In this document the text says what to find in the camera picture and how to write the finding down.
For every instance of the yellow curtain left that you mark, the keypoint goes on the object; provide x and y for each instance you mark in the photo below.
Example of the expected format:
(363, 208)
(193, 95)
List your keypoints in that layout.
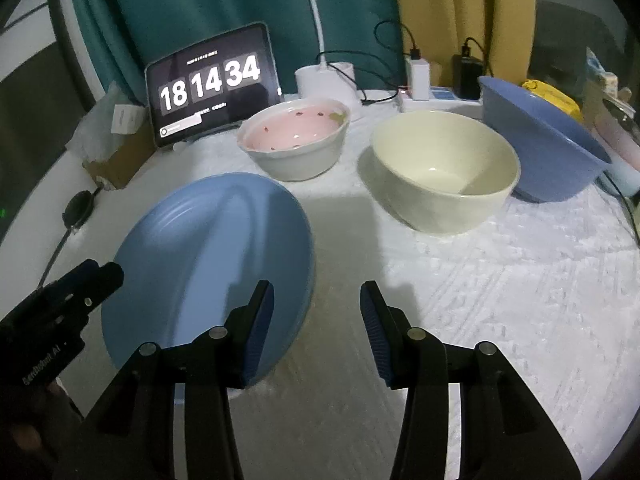
(504, 28)

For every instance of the light blue plate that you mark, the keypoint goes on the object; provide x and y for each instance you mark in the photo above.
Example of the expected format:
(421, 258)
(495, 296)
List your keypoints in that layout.
(199, 253)

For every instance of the pale blue bowl in stack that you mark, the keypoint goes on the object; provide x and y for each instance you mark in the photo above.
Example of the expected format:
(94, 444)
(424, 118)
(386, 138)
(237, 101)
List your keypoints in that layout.
(620, 175)

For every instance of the cardboard box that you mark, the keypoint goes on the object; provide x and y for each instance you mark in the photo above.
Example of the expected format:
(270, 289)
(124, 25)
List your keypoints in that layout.
(118, 170)

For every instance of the small white box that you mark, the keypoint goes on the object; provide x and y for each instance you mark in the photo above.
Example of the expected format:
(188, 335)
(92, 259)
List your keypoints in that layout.
(127, 119)

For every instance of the white textured tablecloth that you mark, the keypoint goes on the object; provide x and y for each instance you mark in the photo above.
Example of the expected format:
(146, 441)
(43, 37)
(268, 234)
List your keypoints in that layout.
(554, 286)

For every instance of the white phone charger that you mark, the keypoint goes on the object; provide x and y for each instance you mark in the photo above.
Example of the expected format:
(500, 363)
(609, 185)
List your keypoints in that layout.
(418, 78)

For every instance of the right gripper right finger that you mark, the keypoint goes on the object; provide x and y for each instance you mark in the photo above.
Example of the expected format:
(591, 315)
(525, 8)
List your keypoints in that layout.
(505, 432)

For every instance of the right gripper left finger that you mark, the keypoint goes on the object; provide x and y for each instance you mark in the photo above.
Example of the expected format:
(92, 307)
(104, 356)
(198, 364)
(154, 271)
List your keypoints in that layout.
(130, 430)

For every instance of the tablet showing clock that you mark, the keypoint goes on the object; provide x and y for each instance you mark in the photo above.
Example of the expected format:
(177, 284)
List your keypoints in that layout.
(212, 85)

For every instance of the white storage basket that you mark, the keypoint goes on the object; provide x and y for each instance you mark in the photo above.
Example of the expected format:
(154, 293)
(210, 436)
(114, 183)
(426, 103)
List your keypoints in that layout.
(600, 82)

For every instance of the white power strip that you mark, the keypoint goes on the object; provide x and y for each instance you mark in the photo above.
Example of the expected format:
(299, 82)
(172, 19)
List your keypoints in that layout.
(441, 98)

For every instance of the teal curtain left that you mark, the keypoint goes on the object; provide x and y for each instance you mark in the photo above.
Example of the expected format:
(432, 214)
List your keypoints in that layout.
(125, 36)

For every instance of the large dark blue bowl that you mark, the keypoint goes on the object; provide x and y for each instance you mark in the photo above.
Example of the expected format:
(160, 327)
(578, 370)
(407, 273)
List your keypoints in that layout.
(558, 156)

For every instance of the pink strawberry bowl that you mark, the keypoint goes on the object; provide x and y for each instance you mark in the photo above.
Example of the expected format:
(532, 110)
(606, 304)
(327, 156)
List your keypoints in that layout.
(297, 140)

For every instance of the black round puck with cable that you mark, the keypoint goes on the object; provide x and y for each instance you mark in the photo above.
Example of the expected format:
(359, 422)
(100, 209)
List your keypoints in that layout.
(75, 215)

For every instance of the yellow wipes pack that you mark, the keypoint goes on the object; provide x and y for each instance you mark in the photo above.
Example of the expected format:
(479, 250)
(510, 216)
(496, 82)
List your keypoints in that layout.
(554, 96)

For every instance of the clear plastic bag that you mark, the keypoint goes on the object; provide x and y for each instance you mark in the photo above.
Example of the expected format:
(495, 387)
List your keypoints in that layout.
(93, 140)

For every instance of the pink bowl in stack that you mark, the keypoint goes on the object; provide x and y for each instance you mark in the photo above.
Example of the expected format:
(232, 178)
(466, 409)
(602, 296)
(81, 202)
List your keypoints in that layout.
(617, 138)

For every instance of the cream bowl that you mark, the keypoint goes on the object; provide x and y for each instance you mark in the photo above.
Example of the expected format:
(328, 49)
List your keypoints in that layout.
(442, 173)

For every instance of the black power adapter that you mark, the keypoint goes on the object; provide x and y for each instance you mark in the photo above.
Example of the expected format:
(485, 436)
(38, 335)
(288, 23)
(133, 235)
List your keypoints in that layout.
(465, 73)

